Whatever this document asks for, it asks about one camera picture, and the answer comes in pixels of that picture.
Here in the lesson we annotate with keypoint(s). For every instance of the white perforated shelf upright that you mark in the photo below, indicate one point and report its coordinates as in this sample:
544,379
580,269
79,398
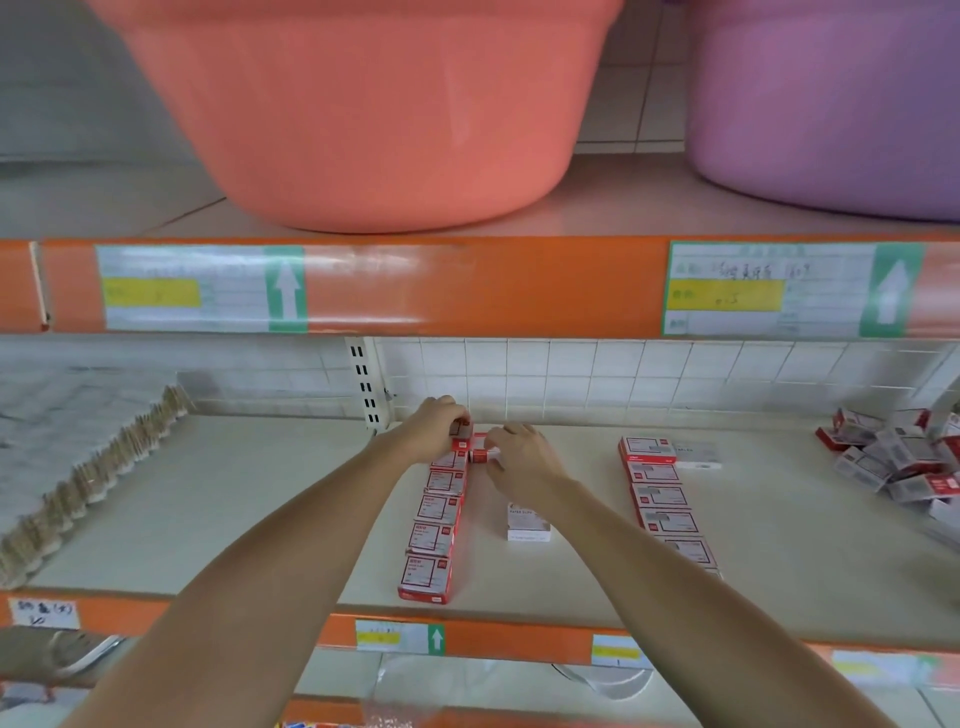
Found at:
369,383

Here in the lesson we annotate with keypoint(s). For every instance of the purple plastic basin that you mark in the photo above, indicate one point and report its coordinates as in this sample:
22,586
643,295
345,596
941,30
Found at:
840,98

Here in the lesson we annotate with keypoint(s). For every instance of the person's left hand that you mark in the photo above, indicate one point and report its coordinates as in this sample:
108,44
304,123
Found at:
432,432

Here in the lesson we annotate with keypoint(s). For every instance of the person's right hand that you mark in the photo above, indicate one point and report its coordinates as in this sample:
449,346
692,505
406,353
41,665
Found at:
528,465

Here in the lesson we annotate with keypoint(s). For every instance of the small price label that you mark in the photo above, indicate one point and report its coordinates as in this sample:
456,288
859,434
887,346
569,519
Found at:
620,650
884,668
399,638

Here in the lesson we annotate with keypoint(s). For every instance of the white handwritten label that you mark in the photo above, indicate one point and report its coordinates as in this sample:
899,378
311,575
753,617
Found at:
45,614

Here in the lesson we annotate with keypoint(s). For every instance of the white shelf with orange edges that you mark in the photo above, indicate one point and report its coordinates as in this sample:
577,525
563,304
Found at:
225,495

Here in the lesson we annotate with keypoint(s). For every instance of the pile of red white boxes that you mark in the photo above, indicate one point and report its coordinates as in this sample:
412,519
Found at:
900,473

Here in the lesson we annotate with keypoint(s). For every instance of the person's left forearm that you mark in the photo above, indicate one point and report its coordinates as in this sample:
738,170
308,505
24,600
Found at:
240,600

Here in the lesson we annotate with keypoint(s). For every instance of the clear plastic bag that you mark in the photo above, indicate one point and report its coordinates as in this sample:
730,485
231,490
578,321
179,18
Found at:
408,693

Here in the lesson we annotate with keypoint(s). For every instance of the orange plastic basin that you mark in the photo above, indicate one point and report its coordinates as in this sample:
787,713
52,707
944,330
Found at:
360,105

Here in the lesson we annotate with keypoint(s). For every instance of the person's right forearm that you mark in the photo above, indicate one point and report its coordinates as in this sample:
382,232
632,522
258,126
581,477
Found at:
705,615

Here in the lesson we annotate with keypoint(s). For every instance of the row of beige bundles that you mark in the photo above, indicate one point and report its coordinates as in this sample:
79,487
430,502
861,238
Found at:
75,480

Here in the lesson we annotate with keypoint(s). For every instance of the large label with green arrow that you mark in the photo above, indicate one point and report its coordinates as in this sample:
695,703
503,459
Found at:
795,291
203,288

